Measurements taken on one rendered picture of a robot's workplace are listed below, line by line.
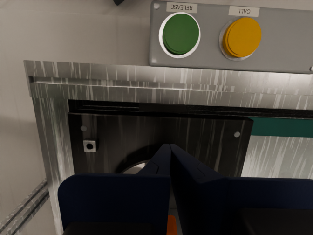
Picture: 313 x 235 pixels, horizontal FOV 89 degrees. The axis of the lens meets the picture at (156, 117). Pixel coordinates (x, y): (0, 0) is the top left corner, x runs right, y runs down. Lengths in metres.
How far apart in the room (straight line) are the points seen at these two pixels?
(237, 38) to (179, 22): 0.07
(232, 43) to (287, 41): 0.07
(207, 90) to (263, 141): 0.15
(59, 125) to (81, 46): 0.15
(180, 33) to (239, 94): 0.11
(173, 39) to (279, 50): 0.13
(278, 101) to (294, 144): 0.13
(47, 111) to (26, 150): 0.20
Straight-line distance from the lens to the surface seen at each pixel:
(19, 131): 0.42
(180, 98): 0.21
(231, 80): 0.23
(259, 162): 0.35
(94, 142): 0.22
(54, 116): 0.26
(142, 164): 0.21
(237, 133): 0.24
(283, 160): 0.37
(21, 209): 0.34
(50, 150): 0.27
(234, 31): 0.21
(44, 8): 0.37
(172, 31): 0.20
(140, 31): 0.31
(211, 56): 0.22
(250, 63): 0.24
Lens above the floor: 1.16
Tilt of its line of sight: 73 degrees down
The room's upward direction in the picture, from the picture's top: 177 degrees clockwise
